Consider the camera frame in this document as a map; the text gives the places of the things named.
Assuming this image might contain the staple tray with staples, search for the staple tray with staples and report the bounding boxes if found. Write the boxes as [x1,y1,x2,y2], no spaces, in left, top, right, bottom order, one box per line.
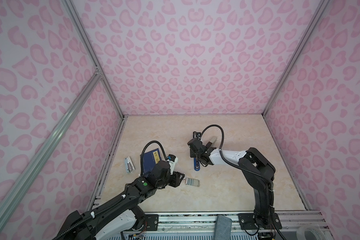
[185,178,200,187]

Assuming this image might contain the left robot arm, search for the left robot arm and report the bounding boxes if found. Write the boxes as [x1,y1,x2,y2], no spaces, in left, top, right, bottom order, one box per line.
[54,161,185,240]

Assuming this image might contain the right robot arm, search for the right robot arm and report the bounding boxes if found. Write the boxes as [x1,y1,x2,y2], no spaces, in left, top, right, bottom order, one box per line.
[188,138,276,229]

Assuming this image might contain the small white stapler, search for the small white stapler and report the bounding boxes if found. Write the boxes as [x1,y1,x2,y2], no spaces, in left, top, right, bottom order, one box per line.
[124,157,135,174]

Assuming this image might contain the blue book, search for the blue book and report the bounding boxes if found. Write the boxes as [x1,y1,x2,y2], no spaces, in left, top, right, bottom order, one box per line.
[143,149,162,174]

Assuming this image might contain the grey foam block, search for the grey foam block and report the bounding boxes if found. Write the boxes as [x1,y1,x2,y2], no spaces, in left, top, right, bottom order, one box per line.
[213,215,232,240]

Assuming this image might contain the clear tape roll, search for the clear tape roll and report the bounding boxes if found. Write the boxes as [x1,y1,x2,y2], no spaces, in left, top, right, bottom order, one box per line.
[296,225,326,240]

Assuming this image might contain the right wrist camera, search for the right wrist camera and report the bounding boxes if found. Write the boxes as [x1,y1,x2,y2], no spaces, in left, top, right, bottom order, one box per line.
[193,132,202,140]

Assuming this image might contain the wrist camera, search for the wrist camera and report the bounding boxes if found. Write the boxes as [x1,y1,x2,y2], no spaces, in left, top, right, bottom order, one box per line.
[167,154,179,175]
[193,132,202,140]

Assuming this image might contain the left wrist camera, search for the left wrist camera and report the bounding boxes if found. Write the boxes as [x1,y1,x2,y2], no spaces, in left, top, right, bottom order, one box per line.
[167,154,179,175]

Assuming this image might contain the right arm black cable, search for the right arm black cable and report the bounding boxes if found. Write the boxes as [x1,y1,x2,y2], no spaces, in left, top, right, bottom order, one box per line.
[197,124,275,193]

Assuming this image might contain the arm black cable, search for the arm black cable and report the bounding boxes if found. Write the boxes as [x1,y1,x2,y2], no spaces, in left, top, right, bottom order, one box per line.
[197,124,275,193]
[52,140,169,240]

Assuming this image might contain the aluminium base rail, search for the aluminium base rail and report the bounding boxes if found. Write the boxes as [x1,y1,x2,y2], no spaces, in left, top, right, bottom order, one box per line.
[67,210,334,240]

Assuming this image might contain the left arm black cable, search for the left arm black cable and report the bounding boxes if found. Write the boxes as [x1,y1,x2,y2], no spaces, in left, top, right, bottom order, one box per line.
[52,140,169,240]

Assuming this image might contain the left aluminium frame beam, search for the left aluminium frame beam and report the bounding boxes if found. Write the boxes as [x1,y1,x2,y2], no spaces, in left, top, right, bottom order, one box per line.
[0,72,102,233]

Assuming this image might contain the aluminium corner frame post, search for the aluminium corner frame post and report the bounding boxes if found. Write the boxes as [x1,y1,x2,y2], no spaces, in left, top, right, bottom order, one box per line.
[262,0,332,119]

